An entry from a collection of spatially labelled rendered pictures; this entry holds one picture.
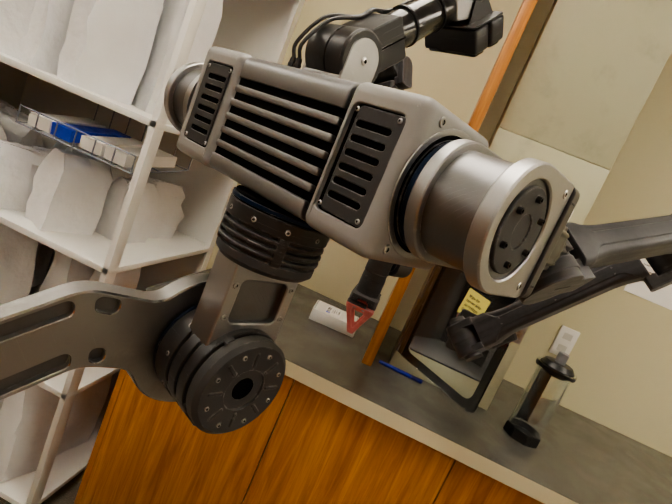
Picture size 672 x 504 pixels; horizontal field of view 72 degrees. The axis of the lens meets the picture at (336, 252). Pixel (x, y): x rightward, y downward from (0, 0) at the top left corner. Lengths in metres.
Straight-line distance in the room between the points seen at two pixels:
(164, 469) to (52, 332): 0.98
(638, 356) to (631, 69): 1.04
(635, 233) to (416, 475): 0.84
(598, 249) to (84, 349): 0.64
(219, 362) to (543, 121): 1.14
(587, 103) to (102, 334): 1.29
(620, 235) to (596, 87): 0.83
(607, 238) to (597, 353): 1.34
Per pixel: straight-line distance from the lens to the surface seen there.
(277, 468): 1.40
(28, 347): 0.62
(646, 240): 0.76
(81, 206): 1.67
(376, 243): 0.42
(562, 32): 1.52
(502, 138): 1.43
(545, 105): 1.46
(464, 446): 1.26
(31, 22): 1.78
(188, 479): 1.52
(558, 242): 0.52
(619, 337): 2.02
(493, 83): 1.36
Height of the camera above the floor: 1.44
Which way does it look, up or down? 10 degrees down
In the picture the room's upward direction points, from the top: 23 degrees clockwise
